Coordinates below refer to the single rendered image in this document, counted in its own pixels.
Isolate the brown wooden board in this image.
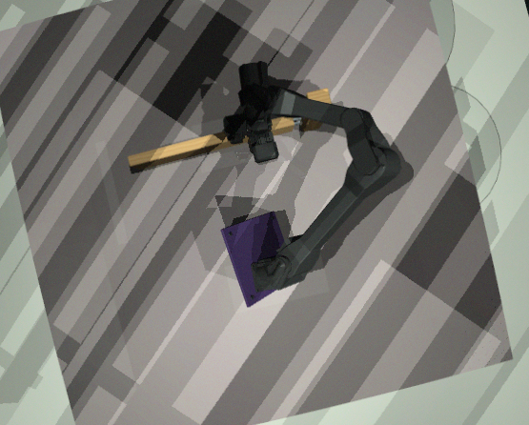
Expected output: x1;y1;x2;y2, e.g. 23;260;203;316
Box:
128;116;301;170

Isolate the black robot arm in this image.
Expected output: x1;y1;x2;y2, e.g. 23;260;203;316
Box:
223;61;401;293

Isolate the dark brown wooden post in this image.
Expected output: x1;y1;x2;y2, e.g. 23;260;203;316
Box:
300;88;331;132

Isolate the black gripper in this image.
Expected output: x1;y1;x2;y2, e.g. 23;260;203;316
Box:
238;90;279;163

